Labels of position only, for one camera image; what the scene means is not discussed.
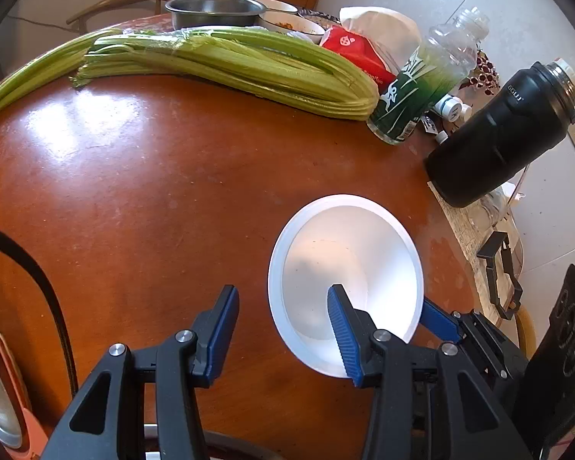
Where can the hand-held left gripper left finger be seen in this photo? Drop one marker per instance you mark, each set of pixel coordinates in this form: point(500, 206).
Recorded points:
point(220, 340)

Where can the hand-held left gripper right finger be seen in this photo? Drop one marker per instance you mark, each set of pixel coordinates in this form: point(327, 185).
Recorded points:
point(342, 340)

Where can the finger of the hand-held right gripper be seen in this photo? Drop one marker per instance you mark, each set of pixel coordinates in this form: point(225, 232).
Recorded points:
point(436, 318)

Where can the black thermos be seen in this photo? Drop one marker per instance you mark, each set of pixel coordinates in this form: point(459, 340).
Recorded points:
point(498, 139)

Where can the white pill bottle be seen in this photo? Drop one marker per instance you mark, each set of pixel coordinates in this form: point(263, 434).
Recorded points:
point(449, 108)
point(465, 111)

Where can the green label plastic bottle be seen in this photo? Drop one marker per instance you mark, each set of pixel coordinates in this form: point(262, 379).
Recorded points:
point(421, 81)

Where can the dried berry decoration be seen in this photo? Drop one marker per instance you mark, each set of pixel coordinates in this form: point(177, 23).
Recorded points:
point(484, 72)

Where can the thick celery bunch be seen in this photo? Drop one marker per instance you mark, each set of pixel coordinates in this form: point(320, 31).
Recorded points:
point(249, 67)

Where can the red bag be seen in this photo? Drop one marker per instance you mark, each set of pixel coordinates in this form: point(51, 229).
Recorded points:
point(354, 50)

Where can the white plastic bag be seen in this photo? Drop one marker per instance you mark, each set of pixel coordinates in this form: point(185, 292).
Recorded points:
point(383, 21)

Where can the white bowl with food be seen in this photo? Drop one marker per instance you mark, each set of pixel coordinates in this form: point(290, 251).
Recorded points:
point(290, 26)

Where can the patterned bowl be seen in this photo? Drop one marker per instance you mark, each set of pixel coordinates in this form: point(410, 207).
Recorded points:
point(321, 18)

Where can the steel bowl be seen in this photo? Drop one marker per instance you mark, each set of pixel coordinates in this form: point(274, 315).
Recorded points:
point(211, 12)

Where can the long thin celery bunch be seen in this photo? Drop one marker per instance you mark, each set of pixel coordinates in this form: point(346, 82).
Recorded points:
point(33, 69)

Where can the empty white ceramic bowl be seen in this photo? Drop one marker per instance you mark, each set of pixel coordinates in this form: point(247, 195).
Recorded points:
point(280, 5)

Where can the dark curved wooden chair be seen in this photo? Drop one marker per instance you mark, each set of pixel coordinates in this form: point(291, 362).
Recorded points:
point(115, 5)

